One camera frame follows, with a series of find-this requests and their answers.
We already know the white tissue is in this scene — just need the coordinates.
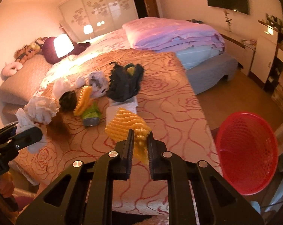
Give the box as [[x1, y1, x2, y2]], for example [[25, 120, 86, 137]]
[[16, 96, 59, 154]]

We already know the green grey snack wrapper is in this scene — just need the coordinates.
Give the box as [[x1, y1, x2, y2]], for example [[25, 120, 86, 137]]
[[81, 102, 101, 127]]

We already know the yellow foam fruit net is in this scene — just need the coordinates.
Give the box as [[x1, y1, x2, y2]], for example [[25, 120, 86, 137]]
[[105, 108, 152, 165]]

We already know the white printed wrapper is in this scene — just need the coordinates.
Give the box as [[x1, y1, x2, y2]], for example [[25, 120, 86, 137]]
[[88, 71, 109, 99]]

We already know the black plastic bag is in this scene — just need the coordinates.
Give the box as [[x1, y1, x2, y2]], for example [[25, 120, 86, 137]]
[[106, 62, 144, 102]]

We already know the beige headboard cushion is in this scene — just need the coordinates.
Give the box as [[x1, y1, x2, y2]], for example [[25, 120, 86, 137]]
[[0, 54, 52, 105]]

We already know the yellow foam net strip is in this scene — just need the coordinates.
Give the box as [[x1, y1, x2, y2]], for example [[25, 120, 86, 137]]
[[73, 85, 93, 116]]

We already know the red plastic waste basket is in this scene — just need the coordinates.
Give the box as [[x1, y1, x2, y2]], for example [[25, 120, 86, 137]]
[[215, 112, 278, 196]]

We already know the pink neck pillow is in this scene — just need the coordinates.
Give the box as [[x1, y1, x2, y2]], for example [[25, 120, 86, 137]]
[[2, 61, 23, 77]]

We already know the rose pattern bed cover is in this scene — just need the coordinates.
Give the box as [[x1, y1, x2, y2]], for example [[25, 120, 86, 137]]
[[15, 49, 220, 215]]

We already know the dark maroon plush toy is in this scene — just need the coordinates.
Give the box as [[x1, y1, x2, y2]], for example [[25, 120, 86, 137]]
[[42, 35, 91, 65]]

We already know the brown teddy bear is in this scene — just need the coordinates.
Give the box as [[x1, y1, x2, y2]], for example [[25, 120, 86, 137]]
[[14, 37, 47, 64]]

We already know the lit white table lamp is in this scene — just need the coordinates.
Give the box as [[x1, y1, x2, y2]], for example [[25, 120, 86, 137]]
[[53, 34, 74, 59]]

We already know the grey bed base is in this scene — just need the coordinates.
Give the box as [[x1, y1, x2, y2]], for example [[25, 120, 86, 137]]
[[186, 53, 238, 95]]

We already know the dressing table with cosmetics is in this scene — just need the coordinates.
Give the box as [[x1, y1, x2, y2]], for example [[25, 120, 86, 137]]
[[259, 14, 283, 112]]

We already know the white low cabinet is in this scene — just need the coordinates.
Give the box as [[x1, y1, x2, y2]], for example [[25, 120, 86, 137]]
[[213, 26, 256, 76]]

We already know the sliding floral wardrobe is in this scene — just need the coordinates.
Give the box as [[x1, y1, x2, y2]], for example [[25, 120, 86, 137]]
[[59, 0, 138, 42]]

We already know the folded pink purple quilt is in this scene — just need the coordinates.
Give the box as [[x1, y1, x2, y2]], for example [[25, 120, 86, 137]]
[[122, 17, 225, 52]]

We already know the white tall cabinet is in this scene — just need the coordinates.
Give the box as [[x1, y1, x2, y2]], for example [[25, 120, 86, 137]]
[[250, 24, 278, 84]]

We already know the rose in vase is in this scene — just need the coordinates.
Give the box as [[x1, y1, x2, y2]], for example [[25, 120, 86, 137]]
[[224, 10, 232, 32]]

